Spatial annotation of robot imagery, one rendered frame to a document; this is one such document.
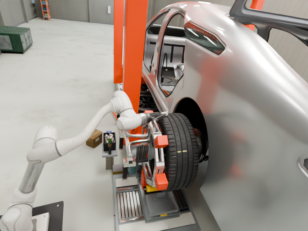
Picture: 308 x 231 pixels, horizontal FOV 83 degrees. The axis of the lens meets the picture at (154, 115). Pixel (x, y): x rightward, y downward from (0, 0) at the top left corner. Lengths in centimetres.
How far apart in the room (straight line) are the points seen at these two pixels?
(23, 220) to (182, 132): 125
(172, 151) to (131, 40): 96
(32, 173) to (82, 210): 85
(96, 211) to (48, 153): 115
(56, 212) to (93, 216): 42
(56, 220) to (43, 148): 82
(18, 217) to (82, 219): 74
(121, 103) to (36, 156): 58
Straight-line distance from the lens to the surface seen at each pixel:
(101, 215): 218
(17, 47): 813
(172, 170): 129
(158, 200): 200
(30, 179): 161
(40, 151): 124
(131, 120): 116
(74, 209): 226
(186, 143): 131
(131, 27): 158
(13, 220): 162
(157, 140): 120
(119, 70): 367
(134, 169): 179
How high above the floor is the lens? 189
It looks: 31 degrees down
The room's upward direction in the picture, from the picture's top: 8 degrees clockwise
